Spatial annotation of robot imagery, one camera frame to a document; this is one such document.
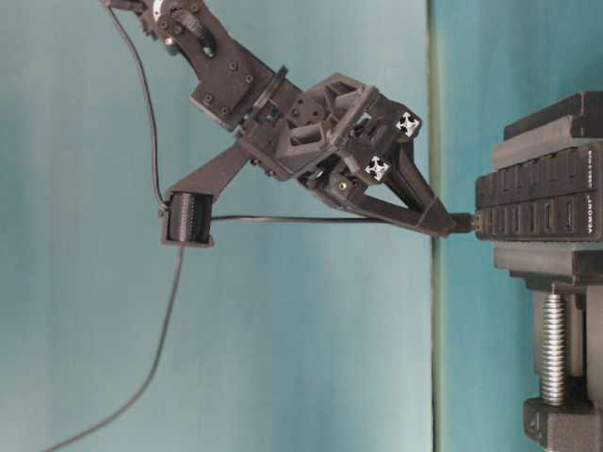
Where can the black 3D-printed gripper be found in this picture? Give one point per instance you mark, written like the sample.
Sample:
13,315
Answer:
338,139

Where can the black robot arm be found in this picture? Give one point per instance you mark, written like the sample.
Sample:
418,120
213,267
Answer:
230,77

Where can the black multi-port USB hub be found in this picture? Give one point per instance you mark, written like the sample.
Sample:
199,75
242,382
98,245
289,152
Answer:
553,198

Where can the silver threaded vise screw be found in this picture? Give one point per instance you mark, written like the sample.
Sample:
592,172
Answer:
553,370

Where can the grey bench vise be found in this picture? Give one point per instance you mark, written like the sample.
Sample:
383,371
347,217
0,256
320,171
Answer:
570,269

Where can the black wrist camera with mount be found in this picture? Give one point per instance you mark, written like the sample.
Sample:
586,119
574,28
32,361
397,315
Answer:
188,218

